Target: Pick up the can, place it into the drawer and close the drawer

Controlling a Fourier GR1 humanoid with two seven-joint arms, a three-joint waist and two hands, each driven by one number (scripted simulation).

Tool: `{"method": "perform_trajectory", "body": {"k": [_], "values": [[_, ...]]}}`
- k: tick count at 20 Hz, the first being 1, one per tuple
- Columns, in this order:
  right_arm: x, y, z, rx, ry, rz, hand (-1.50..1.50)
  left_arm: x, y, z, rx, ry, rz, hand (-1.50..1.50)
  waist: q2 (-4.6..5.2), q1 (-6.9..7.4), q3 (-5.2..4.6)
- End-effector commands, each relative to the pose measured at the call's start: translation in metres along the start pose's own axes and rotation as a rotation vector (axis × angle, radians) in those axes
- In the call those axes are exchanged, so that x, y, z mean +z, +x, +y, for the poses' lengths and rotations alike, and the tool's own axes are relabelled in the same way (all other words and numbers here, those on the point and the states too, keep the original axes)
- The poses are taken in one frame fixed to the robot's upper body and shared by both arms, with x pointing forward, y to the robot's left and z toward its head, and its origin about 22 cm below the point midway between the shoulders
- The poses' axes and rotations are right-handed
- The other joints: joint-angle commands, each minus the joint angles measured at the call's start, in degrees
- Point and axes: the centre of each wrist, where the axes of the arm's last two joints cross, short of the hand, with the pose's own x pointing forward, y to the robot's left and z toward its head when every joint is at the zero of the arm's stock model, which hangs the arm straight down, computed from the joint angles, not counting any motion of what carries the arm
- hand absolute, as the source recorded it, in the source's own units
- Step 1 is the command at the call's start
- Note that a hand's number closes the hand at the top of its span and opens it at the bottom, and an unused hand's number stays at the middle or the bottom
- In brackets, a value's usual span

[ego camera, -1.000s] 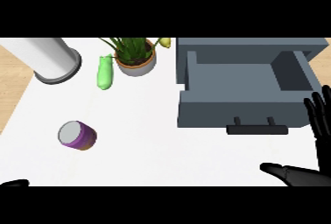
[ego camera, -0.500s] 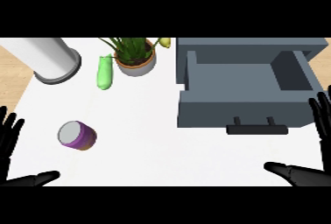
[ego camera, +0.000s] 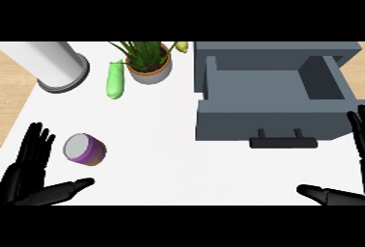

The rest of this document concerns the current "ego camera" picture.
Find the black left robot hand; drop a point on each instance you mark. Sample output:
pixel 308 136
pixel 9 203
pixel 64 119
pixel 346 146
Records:
pixel 28 180

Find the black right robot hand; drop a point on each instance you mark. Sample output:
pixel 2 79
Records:
pixel 340 197

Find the purple can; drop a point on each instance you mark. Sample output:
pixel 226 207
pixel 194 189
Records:
pixel 86 150

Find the grey open drawer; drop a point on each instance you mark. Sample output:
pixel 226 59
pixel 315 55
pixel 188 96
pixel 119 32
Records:
pixel 275 109

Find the green bottle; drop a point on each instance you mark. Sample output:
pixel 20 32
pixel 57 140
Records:
pixel 114 82

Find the white cylinder with grey base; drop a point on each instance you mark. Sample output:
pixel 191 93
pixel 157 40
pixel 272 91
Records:
pixel 49 66

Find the potted green plant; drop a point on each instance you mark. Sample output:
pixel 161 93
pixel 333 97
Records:
pixel 148 62

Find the grey cabinet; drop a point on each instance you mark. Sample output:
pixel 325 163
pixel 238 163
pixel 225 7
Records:
pixel 286 54

